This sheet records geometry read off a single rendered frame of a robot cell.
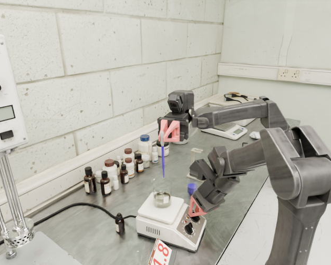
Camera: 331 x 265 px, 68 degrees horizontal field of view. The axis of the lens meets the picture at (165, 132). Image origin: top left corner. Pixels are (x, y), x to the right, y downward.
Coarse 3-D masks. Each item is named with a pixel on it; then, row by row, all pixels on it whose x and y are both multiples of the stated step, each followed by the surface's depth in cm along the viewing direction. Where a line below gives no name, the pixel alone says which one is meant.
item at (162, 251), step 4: (160, 244) 71; (160, 248) 70; (164, 248) 71; (168, 248) 72; (156, 252) 68; (160, 252) 69; (164, 252) 70; (168, 252) 71; (156, 256) 67; (160, 256) 68; (164, 256) 69; (168, 256) 70; (152, 260) 66; (156, 260) 66; (160, 260) 67; (164, 260) 68; (152, 264) 65; (156, 264) 65; (160, 264) 66; (164, 264) 67
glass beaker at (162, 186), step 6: (156, 180) 79; (162, 180) 80; (168, 180) 79; (156, 186) 80; (162, 186) 81; (168, 186) 80; (156, 192) 75; (162, 192) 74; (168, 192) 75; (156, 198) 76; (162, 198) 75; (168, 198) 76; (156, 204) 77; (162, 204) 76; (168, 204) 77
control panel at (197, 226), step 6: (186, 210) 80; (192, 210) 81; (186, 216) 78; (180, 222) 75; (192, 222) 77; (198, 222) 78; (180, 228) 73; (198, 228) 77; (186, 234) 73; (198, 234) 75; (192, 240) 72
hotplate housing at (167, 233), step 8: (184, 208) 80; (136, 216) 82; (136, 224) 78; (144, 224) 75; (152, 224) 74; (160, 224) 74; (168, 224) 74; (176, 224) 74; (144, 232) 77; (152, 232) 75; (160, 232) 74; (168, 232) 73; (176, 232) 72; (160, 240) 76; (168, 240) 74; (176, 240) 73; (184, 240) 71; (184, 248) 73; (192, 248) 71
